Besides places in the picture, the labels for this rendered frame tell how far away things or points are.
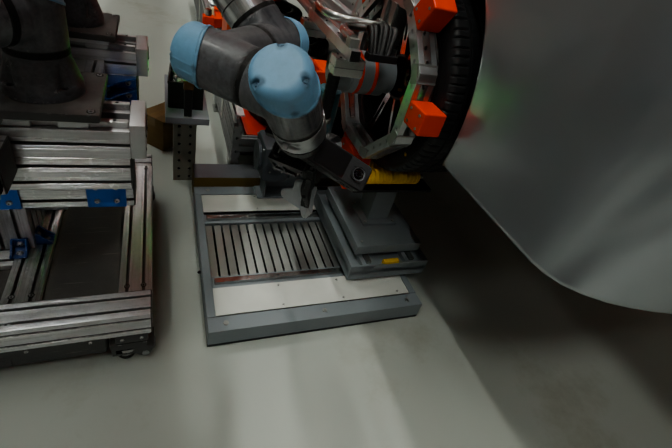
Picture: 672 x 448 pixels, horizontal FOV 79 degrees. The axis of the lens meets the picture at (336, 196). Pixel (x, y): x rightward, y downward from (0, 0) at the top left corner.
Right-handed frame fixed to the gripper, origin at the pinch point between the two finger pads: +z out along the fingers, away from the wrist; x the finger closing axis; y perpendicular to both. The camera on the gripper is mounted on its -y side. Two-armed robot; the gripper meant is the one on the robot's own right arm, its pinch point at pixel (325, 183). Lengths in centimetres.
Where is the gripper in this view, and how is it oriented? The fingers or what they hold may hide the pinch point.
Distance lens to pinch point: 77.1
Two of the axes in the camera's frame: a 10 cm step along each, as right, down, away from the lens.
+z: 0.6, 3.0, 9.5
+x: -4.1, 8.8, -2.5
